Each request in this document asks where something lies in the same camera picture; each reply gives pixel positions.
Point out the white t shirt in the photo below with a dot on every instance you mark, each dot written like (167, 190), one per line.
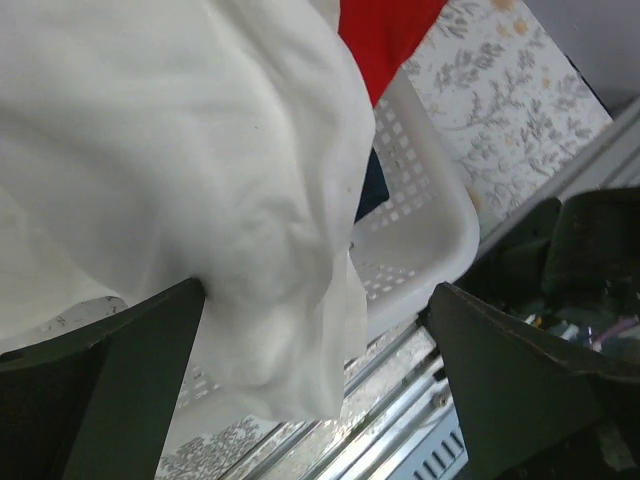
(146, 142)

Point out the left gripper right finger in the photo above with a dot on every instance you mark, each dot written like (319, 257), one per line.
(532, 405)

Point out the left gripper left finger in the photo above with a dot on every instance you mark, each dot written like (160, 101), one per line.
(97, 402)

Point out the pile of folded clothes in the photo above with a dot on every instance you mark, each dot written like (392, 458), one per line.
(382, 34)

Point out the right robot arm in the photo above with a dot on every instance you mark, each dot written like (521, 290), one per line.
(568, 267)

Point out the white front laundry basket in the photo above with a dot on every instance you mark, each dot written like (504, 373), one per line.
(410, 225)

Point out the floral table cloth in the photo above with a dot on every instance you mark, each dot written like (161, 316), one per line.
(510, 111)

